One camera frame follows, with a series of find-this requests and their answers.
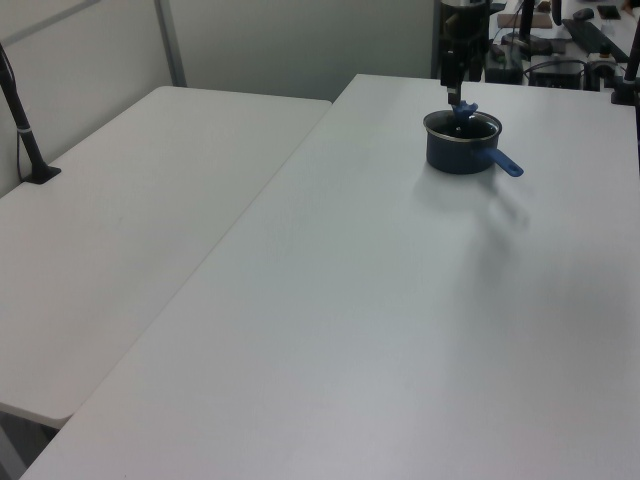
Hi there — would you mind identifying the black monitor stand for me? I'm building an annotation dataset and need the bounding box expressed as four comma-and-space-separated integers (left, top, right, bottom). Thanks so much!
501, 0, 539, 49

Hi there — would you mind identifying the white side table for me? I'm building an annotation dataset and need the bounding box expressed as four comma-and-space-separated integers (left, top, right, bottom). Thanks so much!
0, 85, 335, 422

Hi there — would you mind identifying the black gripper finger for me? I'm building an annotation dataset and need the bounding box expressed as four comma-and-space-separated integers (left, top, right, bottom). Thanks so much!
440, 48, 463, 107
463, 48, 486, 84

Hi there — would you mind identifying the grey metal partition post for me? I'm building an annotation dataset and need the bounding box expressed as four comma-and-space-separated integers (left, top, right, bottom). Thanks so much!
153, 0, 188, 88

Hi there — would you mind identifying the black keyboard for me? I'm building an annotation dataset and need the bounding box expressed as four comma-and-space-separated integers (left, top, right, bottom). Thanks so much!
561, 18, 630, 65

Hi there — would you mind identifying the black electronics box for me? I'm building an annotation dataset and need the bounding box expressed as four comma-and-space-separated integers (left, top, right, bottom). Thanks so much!
483, 44, 525, 85

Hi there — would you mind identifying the brown board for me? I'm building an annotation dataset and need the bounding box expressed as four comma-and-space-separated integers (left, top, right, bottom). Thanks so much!
497, 12, 553, 30

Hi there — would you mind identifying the blue saucepan with handle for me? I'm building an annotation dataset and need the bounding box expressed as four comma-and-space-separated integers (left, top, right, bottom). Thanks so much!
423, 111, 525, 179

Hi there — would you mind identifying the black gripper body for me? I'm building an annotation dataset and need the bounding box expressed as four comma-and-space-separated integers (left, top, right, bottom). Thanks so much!
440, 0, 491, 52

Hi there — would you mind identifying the black clamped stand pole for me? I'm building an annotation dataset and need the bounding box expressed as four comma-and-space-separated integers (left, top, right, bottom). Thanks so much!
608, 0, 640, 106

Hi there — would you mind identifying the glass lid with blue knob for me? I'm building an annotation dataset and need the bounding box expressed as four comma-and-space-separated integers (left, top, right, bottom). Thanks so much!
423, 99, 502, 143

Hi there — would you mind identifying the black camera stand pole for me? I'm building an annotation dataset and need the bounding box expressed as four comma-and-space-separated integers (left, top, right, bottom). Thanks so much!
0, 42, 63, 185

